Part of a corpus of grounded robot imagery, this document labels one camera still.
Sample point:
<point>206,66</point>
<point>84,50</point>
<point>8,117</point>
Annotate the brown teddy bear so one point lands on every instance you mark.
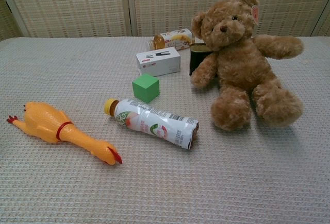
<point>238,61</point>

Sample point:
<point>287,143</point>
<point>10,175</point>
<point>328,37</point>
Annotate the green cube block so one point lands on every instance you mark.
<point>145,87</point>

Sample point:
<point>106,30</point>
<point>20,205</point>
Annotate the white labelled drink bottle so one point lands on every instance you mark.
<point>154,122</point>

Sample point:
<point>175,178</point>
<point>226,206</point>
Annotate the white rectangular cardboard box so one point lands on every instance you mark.
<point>157,60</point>

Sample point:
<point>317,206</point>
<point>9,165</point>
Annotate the dark green can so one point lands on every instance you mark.
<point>197,56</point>

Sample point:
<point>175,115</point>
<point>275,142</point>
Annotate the amber juice bottle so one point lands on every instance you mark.
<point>170,40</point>

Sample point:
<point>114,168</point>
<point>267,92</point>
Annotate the beige woven table cloth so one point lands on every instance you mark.
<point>154,177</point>

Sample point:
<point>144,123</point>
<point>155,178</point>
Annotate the yellow rubber chicken toy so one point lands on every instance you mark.
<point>58,126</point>

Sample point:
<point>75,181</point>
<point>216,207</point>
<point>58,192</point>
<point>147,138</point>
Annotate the woven folding screen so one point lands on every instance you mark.
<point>103,5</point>

